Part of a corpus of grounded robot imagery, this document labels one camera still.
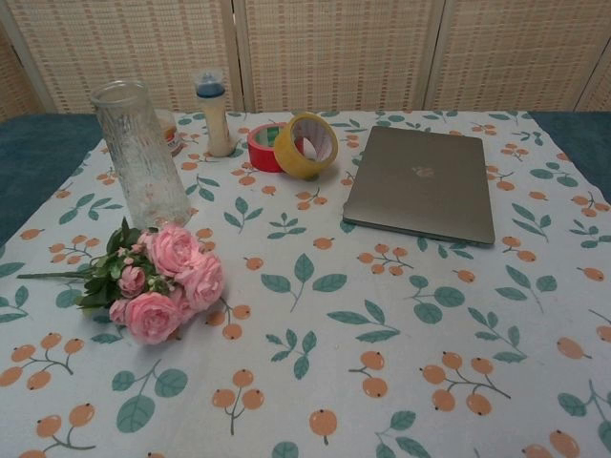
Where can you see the pink rose bouquet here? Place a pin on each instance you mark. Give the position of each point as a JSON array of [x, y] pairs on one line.
[[167, 272]]

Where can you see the transparent textured glass vase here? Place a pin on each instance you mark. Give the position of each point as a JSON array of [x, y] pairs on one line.
[[143, 167]]

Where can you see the yellow tape roll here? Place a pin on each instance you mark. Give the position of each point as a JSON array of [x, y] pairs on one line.
[[298, 160]]

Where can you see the red tape roll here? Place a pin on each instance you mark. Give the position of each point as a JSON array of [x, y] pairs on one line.
[[260, 155]]

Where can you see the fruit and leaf print tablecloth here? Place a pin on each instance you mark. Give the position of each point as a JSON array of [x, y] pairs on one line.
[[334, 334]]

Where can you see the grey closed laptop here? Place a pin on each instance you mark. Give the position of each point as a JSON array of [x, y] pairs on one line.
[[420, 186]]

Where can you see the baby bottle with blue cap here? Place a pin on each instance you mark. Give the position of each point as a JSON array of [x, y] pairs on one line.
[[216, 124]]

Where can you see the woven bamboo folding screen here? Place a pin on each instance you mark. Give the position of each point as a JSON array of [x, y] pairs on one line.
[[334, 52]]

